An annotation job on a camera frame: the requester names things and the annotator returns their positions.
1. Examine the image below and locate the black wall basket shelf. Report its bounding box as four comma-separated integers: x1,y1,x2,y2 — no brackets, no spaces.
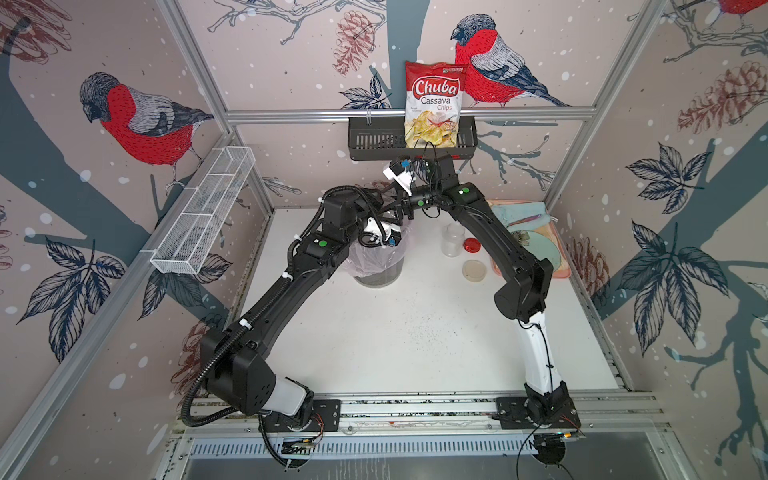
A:
347,116,478,162

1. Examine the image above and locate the pink tray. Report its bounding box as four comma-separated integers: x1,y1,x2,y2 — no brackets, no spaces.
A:
488,200,571,278

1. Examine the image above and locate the Chuba cassava chips bag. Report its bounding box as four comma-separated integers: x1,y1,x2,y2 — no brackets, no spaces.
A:
404,62,466,148

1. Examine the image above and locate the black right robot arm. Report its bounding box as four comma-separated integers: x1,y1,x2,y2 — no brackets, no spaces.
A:
386,155,576,427

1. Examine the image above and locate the jar with red lid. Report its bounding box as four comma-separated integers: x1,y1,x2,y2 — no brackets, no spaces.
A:
441,222,465,258

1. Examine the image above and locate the light green floral plate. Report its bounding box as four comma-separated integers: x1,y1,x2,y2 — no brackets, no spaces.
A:
513,230,561,271

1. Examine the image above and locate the teal cloth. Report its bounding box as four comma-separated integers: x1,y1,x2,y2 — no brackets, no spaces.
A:
491,202,552,231

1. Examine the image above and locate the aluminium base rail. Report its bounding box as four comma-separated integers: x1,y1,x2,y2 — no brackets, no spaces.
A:
179,391,661,439

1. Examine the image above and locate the red jar lid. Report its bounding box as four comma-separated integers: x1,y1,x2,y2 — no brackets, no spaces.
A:
463,238,482,253

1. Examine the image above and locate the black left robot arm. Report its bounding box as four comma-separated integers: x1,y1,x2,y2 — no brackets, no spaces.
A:
180,185,383,427

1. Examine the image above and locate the beige jar lid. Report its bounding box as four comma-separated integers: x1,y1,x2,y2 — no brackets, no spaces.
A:
462,259,487,283

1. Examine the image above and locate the metal mesh trash bin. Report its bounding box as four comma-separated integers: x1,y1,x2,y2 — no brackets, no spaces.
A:
343,223,411,288

